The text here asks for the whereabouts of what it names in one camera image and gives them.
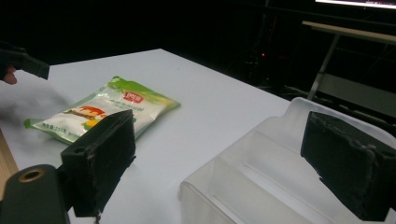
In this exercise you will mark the metal-framed table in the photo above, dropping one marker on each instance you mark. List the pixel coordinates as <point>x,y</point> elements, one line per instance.
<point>351,62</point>

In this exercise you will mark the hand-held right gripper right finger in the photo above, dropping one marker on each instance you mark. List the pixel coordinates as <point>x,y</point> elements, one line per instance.
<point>348,161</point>

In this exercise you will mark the green and white food packet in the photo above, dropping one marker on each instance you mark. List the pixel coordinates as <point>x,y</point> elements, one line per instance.
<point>109,112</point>

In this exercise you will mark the translucent plastic storage box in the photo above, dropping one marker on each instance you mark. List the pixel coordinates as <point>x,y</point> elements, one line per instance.
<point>267,174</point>

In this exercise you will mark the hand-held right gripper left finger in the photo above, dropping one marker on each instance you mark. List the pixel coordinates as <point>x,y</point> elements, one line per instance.
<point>102,155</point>

